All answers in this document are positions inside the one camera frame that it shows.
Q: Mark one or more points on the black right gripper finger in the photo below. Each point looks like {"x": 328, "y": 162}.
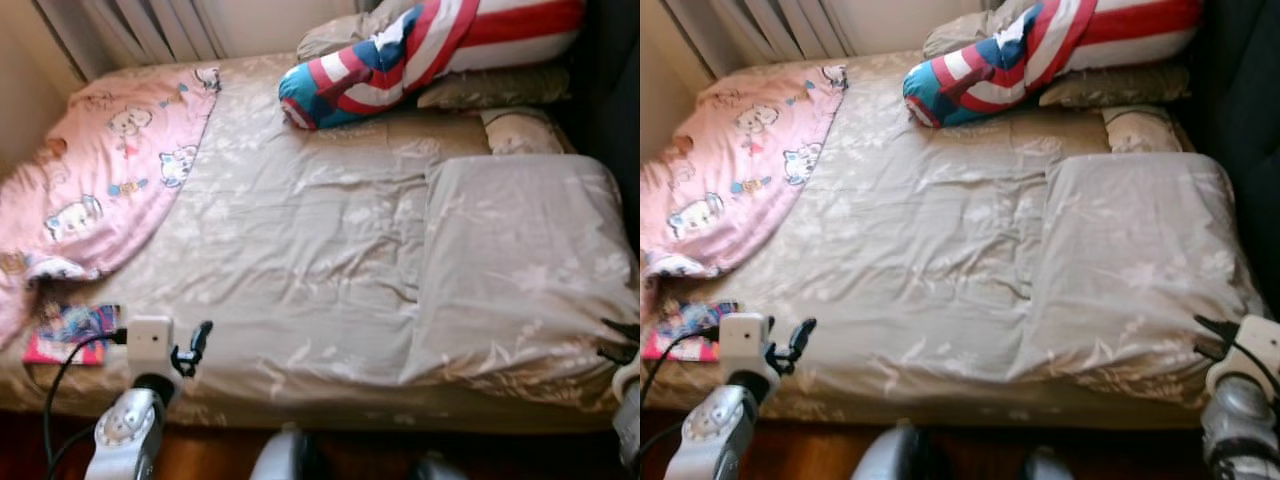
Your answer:
{"x": 622, "y": 333}
{"x": 1220, "y": 332}

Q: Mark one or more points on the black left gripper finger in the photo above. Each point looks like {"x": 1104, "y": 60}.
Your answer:
{"x": 805, "y": 338}
{"x": 203, "y": 340}

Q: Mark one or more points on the colourful comic magazine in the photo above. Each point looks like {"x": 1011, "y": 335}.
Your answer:
{"x": 70, "y": 325}
{"x": 690, "y": 320}

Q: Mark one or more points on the pink cartoon print blanket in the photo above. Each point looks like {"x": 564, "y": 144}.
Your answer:
{"x": 110, "y": 170}
{"x": 740, "y": 170}

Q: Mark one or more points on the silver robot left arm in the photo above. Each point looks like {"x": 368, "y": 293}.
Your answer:
{"x": 715, "y": 430}
{"x": 125, "y": 430}

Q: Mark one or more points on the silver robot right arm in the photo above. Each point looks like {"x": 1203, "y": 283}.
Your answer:
{"x": 1240, "y": 430}
{"x": 630, "y": 430}

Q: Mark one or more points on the folded beige floral duvet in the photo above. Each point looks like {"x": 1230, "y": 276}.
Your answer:
{"x": 1140, "y": 270}
{"x": 520, "y": 270}

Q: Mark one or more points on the small cream floral pillow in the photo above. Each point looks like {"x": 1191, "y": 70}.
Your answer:
{"x": 1142, "y": 130}
{"x": 520, "y": 132}

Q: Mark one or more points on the flat beige pillow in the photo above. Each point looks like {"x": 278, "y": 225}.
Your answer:
{"x": 495, "y": 88}
{"x": 1115, "y": 88}

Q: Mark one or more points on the grey curtain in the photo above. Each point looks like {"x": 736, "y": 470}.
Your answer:
{"x": 140, "y": 30}
{"x": 770, "y": 28}

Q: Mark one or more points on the red white blue bolster pillow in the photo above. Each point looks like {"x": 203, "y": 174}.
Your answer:
{"x": 400, "y": 60}
{"x": 1020, "y": 60}

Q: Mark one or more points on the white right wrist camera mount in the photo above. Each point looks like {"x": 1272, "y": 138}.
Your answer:
{"x": 630, "y": 375}
{"x": 1255, "y": 350}

